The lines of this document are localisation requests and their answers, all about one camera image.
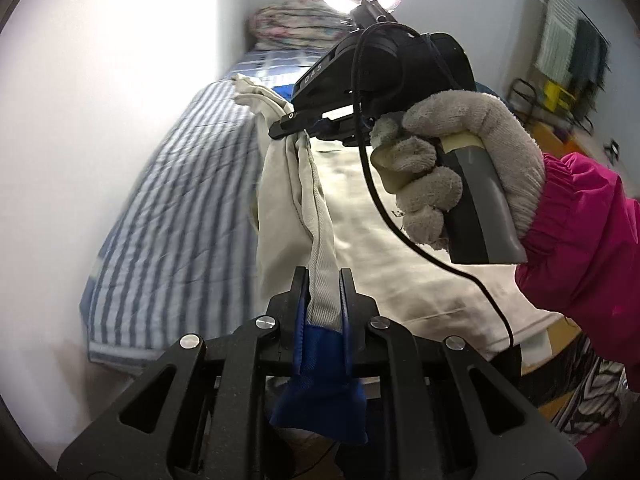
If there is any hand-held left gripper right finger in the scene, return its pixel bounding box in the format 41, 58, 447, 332
340, 268, 587, 480

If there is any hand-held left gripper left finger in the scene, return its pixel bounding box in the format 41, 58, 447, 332
57, 266, 309, 480

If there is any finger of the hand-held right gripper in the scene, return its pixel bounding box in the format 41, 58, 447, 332
268, 106, 362, 140
306, 119, 375, 149

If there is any beige jacket with blue lining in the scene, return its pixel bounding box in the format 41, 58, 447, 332
232, 73, 569, 446

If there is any person's right forearm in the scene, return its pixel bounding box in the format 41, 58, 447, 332
515, 152, 640, 392

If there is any person's right hand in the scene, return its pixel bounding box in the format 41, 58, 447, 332
369, 89, 547, 252

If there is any blue checked bed sheet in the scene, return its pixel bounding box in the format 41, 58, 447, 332
231, 42, 353, 98

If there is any folded floral quilt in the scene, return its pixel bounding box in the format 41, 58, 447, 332
248, 0, 362, 52

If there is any black drying rack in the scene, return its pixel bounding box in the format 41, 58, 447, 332
509, 0, 614, 137

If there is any blue striped quilt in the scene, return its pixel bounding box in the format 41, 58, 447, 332
80, 77, 301, 367

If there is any white towel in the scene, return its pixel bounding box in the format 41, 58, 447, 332
535, 0, 579, 79

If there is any dark green towel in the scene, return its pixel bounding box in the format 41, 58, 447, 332
569, 16, 609, 97

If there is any zebra patterned cloth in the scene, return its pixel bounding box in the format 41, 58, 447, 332
554, 352, 632, 442

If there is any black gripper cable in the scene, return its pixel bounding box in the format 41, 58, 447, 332
350, 24, 516, 349

